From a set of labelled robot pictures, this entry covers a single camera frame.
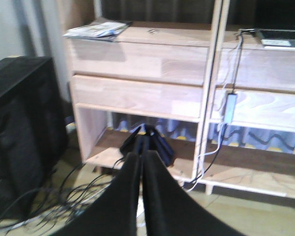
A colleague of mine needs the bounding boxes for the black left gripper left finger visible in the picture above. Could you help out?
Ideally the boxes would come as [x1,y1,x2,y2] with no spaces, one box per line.
[53,152,141,236]

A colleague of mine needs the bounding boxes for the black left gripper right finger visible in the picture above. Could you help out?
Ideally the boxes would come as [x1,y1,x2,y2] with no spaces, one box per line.
[143,150,242,236]

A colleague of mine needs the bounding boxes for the black computer tower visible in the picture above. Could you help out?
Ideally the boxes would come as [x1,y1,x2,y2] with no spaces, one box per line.
[0,57,68,219]

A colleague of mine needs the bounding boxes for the wooden low shelf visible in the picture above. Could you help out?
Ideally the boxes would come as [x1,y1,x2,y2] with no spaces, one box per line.
[56,0,295,201]

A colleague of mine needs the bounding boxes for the grey usb hub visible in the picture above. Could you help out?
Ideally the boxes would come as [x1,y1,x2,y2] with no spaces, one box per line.
[224,93,237,123]

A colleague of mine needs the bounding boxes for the stack of paper magazines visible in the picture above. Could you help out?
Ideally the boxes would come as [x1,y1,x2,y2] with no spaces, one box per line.
[63,22,131,42]

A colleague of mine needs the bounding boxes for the grey laptop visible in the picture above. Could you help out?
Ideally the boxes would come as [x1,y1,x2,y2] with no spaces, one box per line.
[256,29,295,50]

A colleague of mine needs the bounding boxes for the tangled black floor cables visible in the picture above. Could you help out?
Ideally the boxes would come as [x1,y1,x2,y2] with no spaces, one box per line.
[0,157,123,232]

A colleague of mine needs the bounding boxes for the white hub cable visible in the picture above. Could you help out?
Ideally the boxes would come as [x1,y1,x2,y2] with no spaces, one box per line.
[185,122,228,193]

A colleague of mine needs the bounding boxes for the black vertical cable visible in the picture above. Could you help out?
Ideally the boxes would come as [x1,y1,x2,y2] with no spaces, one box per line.
[184,0,224,187]

